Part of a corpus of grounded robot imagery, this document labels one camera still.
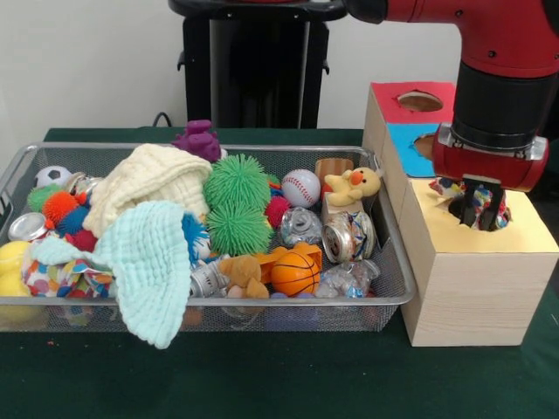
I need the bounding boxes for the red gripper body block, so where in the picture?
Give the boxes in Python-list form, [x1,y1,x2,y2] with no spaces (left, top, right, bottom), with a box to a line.
[431,124,550,193]

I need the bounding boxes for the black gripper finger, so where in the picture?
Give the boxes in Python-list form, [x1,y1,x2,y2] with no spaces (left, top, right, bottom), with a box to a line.
[480,185,506,230]
[456,181,480,226]

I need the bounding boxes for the white cloth small colourful shapes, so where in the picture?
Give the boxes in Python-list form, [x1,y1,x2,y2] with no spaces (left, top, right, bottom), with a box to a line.
[427,176,512,232]

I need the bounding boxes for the mint waffle cloth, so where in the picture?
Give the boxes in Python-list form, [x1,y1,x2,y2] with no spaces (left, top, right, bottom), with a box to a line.
[30,201,191,350]

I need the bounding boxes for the white cloth round dots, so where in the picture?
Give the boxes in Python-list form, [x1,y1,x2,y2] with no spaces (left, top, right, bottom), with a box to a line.
[21,257,115,299]

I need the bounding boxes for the wooden box three holes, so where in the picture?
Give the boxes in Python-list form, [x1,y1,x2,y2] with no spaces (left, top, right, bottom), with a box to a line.
[362,80,559,348]

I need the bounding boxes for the shallow clear mesh bin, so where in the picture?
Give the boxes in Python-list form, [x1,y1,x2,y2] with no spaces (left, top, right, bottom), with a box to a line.
[0,142,417,333]

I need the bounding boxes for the yellow plush duck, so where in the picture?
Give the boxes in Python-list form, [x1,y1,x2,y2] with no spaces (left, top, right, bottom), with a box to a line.
[323,168,383,206]

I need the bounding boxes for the open tin can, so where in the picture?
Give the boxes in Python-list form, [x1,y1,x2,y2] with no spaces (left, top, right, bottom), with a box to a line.
[321,211,377,263]

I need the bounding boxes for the white toy baseball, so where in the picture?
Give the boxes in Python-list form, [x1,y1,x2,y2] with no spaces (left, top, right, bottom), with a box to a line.
[280,168,322,209]

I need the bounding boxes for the orange toy basketball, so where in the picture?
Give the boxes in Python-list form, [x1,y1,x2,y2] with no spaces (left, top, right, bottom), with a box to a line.
[270,251,322,296]

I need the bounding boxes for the green spiky rubber ball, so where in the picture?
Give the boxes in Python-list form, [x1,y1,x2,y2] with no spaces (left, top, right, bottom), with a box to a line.
[203,153,272,215]

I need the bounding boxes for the dark green table cloth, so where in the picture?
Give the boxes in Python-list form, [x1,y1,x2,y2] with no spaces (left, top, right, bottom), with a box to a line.
[0,127,559,419]

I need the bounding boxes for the purple rubber toy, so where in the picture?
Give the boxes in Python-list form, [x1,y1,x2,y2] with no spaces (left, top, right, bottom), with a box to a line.
[172,120,223,163]

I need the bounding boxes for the cream waffle cloth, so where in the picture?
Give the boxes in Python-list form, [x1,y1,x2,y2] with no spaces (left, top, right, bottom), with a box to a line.
[82,144,214,239]

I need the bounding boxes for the small soccer ball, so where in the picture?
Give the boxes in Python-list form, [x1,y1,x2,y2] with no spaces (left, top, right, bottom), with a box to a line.
[34,165,73,189]

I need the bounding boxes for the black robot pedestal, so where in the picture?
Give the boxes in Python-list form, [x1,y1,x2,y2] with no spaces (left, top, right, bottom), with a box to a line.
[168,0,353,130]

